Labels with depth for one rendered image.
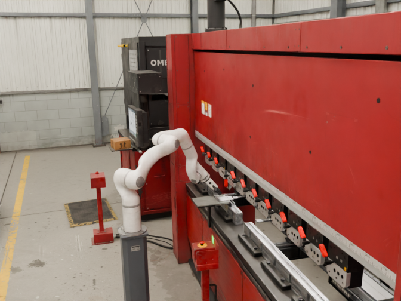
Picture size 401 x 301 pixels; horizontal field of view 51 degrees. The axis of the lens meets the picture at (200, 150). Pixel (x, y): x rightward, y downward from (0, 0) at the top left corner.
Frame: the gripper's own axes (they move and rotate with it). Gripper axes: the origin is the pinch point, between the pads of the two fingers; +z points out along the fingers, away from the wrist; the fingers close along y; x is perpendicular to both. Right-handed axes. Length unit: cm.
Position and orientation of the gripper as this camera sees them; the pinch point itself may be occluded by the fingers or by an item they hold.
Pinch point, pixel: (218, 191)
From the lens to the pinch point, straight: 338.4
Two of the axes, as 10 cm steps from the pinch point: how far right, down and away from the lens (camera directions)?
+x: -7.3, 6.8, -0.4
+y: -2.7, -2.3, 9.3
